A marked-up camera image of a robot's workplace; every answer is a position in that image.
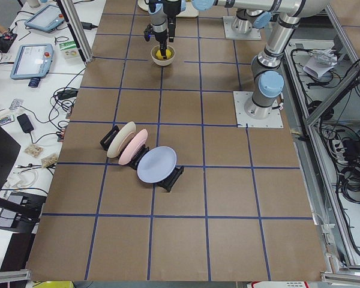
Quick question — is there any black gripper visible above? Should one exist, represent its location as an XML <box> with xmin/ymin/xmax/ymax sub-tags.
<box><xmin>154</xmin><ymin>16</ymin><xmax>176</xmax><ymax>59</ymax></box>
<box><xmin>163</xmin><ymin>0</ymin><xmax>181</xmax><ymax>17</ymax></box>

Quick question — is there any yellow lemon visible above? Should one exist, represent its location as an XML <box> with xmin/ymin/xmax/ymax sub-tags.
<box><xmin>155</xmin><ymin>49</ymin><xmax>172</xmax><ymax>61</ymax></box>

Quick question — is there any cream ceramic bowl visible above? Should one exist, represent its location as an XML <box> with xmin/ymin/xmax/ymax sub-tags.
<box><xmin>151</xmin><ymin>45</ymin><xmax>175</xmax><ymax>67</ymax></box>

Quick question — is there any cream rectangular tray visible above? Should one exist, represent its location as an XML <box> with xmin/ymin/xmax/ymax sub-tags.
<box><xmin>177</xmin><ymin>0</ymin><xmax>199</xmax><ymax>18</ymax></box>

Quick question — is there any cream round plate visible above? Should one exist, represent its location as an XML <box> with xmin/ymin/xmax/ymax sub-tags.
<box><xmin>137</xmin><ymin>0</ymin><xmax>149</xmax><ymax>12</ymax></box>

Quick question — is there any black power adapter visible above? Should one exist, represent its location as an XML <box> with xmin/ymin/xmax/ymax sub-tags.
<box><xmin>81</xmin><ymin>22</ymin><xmax>98</xmax><ymax>30</ymax></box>

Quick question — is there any green white carton box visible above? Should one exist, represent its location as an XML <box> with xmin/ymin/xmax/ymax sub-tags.
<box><xmin>59</xmin><ymin>41</ymin><xmax>80</xmax><ymax>59</ymax></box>

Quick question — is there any cream plate in rack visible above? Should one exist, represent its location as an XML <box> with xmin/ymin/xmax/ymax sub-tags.
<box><xmin>107</xmin><ymin>121</ymin><xmax>136</xmax><ymax>158</ymax></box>

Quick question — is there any pink plate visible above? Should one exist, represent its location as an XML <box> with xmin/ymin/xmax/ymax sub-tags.
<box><xmin>118</xmin><ymin>128</ymin><xmax>148</xmax><ymax>165</ymax></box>

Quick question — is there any far blue teach pendant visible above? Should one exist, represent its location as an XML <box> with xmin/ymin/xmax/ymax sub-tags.
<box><xmin>25</xmin><ymin>5</ymin><xmax>64</xmax><ymax>32</ymax></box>

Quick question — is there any blue teach pendant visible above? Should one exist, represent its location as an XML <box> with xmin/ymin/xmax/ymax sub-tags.
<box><xmin>25</xmin><ymin>5</ymin><xmax>64</xmax><ymax>32</ymax></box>
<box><xmin>10</xmin><ymin>43</ymin><xmax>54</xmax><ymax>80</ymax></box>

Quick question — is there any lavender blue plate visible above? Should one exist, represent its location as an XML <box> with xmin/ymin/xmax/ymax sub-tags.
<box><xmin>137</xmin><ymin>146</ymin><xmax>177</xmax><ymax>184</ymax></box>

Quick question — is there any near blue teach pendant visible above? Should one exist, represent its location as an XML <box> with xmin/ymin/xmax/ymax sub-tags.
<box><xmin>10</xmin><ymin>43</ymin><xmax>54</xmax><ymax>80</ymax></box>

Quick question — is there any black dish rack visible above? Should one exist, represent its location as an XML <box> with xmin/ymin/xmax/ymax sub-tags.
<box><xmin>100</xmin><ymin>121</ymin><xmax>184</xmax><ymax>192</ymax></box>

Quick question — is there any white paper stack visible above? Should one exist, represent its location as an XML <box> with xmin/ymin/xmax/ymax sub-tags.
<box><xmin>303</xmin><ymin>49</ymin><xmax>338</xmax><ymax>79</ymax></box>

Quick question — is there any black smartphone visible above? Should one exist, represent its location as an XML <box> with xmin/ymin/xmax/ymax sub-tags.
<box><xmin>17</xmin><ymin>113</ymin><xmax>34</xmax><ymax>133</ymax></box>

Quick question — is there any black monitor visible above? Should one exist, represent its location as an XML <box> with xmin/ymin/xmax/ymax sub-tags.
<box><xmin>0</xmin><ymin>126</ymin><xmax>42</xmax><ymax>220</ymax></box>

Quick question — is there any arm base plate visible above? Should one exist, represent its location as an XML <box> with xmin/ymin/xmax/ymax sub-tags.
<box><xmin>223</xmin><ymin>16</ymin><xmax>262</xmax><ymax>41</ymax></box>
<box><xmin>233</xmin><ymin>91</ymin><xmax>284</xmax><ymax>128</ymax></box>

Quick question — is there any aluminium frame post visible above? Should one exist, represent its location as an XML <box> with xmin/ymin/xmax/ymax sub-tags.
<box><xmin>56</xmin><ymin>0</ymin><xmax>93</xmax><ymax>63</ymax></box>

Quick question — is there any black coiled cable bundle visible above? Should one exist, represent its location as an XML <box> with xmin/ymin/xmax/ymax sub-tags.
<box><xmin>337</xmin><ymin>165</ymin><xmax>360</xmax><ymax>205</ymax></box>

